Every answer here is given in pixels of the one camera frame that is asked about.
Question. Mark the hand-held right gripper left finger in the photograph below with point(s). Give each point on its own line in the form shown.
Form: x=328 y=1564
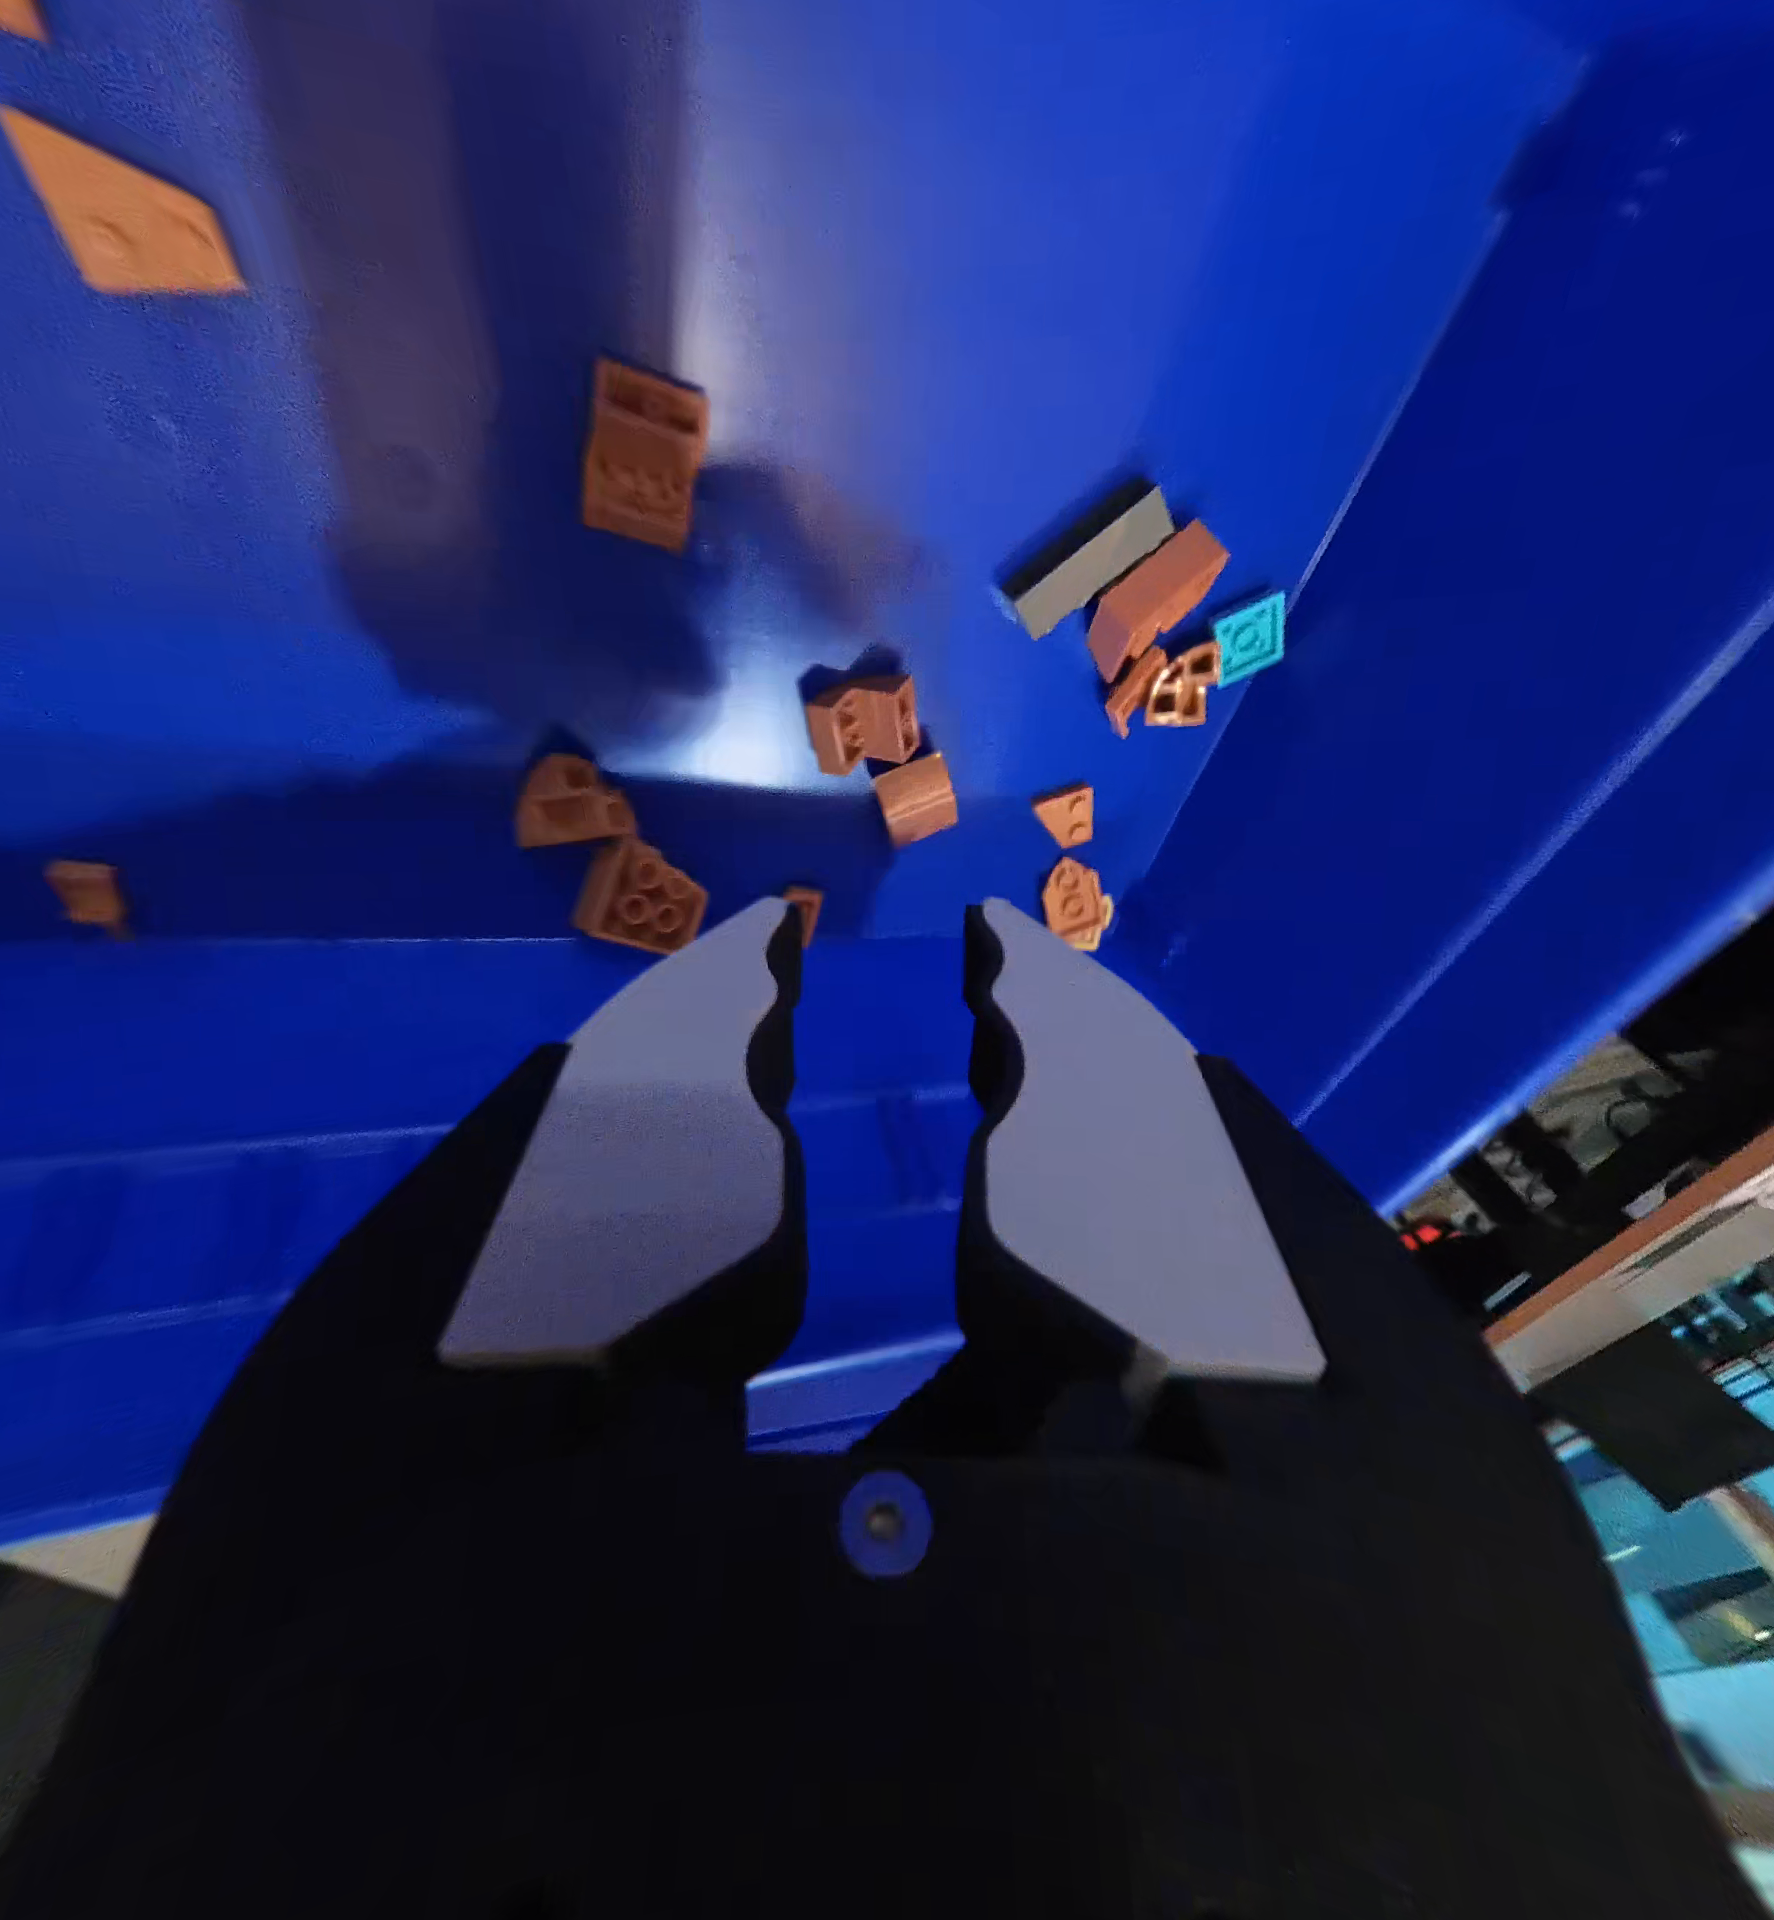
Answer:
x=631 y=1184

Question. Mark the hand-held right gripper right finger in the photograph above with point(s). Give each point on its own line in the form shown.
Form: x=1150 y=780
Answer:
x=1111 y=1201

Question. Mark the teal square toy brick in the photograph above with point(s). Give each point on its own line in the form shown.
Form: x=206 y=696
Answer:
x=1248 y=640

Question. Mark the grey toy brick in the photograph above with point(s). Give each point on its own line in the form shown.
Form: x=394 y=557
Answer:
x=1090 y=576

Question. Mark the brown bricks heap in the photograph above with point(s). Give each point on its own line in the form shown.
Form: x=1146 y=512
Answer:
x=639 y=458

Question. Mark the blue plastic bin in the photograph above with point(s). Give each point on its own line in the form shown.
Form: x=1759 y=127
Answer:
x=1278 y=225

